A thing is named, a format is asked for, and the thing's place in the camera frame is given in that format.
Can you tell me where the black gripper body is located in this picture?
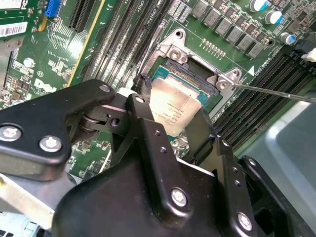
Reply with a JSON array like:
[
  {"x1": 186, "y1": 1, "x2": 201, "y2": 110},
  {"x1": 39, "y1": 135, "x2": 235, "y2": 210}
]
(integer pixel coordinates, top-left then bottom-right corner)
[{"x1": 50, "y1": 128, "x2": 239, "y2": 237}]

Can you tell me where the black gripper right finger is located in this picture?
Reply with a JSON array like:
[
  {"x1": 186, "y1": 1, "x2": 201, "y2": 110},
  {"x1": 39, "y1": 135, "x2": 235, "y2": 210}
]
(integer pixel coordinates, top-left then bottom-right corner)
[{"x1": 185, "y1": 108, "x2": 309, "y2": 237}]

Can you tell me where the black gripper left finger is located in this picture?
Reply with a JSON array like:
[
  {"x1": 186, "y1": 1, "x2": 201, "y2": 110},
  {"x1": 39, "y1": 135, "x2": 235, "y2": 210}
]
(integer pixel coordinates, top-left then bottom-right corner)
[{"x1": 0, "y1": 75, "x2": 194, "y2": 221}]

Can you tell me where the silver CPU with green edge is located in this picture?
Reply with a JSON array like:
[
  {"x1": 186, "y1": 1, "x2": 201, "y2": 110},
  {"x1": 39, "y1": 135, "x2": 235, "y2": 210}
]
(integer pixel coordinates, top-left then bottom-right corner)
[{"x1": 149, "y1": 66, "x2": 207, "y2": 138}]

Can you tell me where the thin wire locking lever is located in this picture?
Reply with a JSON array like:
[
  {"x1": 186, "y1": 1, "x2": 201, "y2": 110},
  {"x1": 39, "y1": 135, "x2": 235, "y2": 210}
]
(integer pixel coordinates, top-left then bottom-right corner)
[{"x1": 232, "y1": 82, "x2": 316, "y2": 104}]

